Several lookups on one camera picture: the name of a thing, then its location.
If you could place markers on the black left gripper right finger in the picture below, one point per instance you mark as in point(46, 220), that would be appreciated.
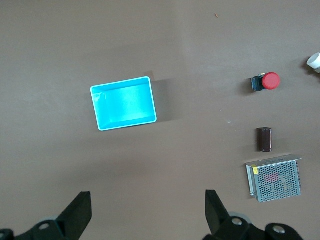
point(217, 217)

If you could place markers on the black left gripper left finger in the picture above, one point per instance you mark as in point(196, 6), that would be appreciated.
point(75, 215)

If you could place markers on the red push button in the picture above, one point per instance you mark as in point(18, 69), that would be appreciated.
point(271, 81)

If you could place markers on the metal mesh power supply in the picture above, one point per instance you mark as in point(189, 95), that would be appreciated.
point(275, 181)

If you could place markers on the dark brown cylindrical capacitor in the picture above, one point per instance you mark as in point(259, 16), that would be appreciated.
point(264, 140)

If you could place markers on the cyan plastic bin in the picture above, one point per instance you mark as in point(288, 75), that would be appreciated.
point(125, 103)

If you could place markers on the metal valve with white ends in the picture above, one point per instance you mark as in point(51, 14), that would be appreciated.
point(314, 61)

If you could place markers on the small brown scrap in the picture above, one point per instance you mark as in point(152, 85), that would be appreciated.
point(217, 15)

